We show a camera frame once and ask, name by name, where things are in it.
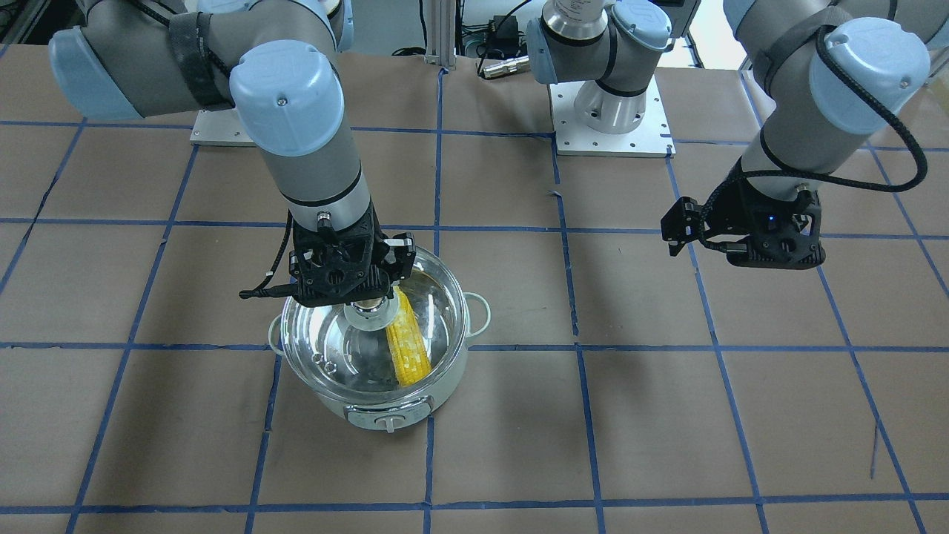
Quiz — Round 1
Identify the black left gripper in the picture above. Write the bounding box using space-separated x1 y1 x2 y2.
661 174 826 269

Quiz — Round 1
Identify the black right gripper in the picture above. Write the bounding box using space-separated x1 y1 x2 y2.
289 207 416 306

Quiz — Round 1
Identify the glass pot lid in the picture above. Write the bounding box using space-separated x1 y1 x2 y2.
280 248 470 406

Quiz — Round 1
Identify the yellow corn cob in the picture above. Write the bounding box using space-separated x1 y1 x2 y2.
384 286 431 386

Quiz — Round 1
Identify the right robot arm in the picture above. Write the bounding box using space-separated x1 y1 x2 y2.
48 1 416 309

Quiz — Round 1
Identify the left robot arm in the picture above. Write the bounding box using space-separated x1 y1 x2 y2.
526 1 947 270

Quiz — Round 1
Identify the white electric cooking pot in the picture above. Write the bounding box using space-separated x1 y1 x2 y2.
270 248 477 432

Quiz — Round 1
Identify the brown paper table cover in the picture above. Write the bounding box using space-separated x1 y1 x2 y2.
1 45 947 533

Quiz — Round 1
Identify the black power adapter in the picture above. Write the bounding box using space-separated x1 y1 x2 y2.
487 15 520 47

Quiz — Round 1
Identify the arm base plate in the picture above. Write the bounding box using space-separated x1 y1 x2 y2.
190 108 255 148
549 78 675 158

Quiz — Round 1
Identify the aluminium frame post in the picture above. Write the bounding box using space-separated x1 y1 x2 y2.
423 0 460 71

